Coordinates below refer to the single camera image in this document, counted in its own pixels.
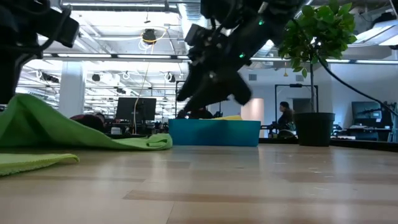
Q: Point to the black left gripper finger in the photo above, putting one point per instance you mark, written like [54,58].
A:
[7,81]

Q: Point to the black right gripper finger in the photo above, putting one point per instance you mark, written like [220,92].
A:
[208,98]
[196,84]

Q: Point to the yellow microfiber towel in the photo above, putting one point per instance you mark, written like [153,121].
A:
[227,118]

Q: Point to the green microfiber towel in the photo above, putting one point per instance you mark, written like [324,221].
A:
[62,130]

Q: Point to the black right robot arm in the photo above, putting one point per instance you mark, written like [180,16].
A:
[236,37]

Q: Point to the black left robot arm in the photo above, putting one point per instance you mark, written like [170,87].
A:
[15,12]

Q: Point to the teal plastic bin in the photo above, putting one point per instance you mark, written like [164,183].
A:
[214,133]

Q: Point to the black computer monitor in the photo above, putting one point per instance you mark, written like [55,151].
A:
[367,113]
[135,109]

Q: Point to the black ceiling device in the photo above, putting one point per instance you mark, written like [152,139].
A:
[149,35]

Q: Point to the person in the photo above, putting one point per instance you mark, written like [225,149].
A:
[285,116]

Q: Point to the dark red rounded object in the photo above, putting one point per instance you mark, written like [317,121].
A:
[88,123]

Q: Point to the potted green plant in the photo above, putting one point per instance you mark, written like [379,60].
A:
[314,130]

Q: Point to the dark office desk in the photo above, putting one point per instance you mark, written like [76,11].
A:
[367,133]

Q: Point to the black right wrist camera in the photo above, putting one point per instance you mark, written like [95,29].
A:
[197,35]

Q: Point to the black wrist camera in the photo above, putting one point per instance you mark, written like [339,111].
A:
[63,29]
[197,35]

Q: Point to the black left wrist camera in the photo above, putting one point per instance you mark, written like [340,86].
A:
[63,29]

